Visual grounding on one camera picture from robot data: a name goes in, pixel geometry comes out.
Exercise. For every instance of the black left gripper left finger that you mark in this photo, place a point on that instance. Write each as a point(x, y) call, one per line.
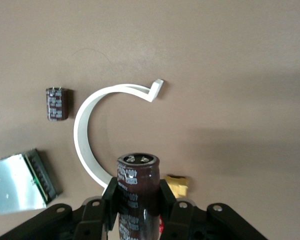
point(90, 220)

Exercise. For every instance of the white curved plastic clip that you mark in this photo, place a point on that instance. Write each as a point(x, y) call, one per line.
point(81, 130)

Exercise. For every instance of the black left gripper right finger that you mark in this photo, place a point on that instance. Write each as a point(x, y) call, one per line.
point(190, 222)

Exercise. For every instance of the silver metal power supply box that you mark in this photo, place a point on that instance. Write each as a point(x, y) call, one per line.
point(12, 185)

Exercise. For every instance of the dark brown cylindrical capacitor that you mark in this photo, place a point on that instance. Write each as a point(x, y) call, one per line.
point(140, 190)
point(57, 105)

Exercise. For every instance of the brown table mat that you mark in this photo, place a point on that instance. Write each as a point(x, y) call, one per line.
point(215, 62)

